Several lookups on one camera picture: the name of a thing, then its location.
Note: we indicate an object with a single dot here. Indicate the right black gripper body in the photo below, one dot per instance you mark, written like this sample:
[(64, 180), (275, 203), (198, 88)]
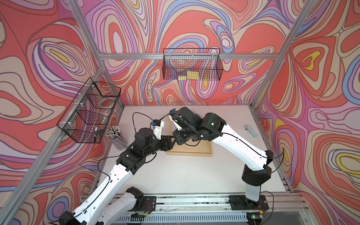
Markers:
[(184, 135)]

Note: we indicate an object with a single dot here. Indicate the wooden jewelry display stand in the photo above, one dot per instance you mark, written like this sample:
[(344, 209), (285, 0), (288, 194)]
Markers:
[(192, 149)]

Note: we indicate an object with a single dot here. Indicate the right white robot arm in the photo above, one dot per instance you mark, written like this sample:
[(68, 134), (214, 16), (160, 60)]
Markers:
[(212, 128)]

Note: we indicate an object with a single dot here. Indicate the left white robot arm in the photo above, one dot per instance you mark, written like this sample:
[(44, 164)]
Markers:
[(97, 210)]

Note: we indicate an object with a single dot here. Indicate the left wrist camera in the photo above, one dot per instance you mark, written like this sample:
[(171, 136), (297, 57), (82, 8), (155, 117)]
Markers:
[(157, 128)]

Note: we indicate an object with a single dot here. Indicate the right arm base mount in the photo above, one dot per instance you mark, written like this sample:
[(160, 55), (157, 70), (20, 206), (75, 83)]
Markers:
[(241, 203)]

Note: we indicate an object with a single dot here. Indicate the black wire basket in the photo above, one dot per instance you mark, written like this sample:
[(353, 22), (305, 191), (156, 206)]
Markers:
[(206, 61), (89, 113)]

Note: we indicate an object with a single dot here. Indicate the yellow block in basket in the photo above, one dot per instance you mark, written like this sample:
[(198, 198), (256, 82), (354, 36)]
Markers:
[(190, 75)]

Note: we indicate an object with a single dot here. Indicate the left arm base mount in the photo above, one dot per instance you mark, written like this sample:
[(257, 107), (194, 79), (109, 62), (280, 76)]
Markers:
[(143, 203)]

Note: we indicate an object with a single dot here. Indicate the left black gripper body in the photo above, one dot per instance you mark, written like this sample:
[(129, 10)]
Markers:
[(156, 146)]

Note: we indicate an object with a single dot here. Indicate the black wire basket left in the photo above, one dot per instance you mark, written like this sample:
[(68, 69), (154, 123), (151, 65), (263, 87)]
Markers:
[(89, 113)]

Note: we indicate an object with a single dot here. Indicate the cup of pencils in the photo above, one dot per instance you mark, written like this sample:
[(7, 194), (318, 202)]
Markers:
[(117, 138)]

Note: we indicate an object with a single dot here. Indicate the black wire basket back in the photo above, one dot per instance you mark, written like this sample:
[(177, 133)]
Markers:
[(206, 61)]

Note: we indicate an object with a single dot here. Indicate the aluminium rail base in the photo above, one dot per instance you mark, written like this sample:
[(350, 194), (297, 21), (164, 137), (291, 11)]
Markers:
[(216, 208)]

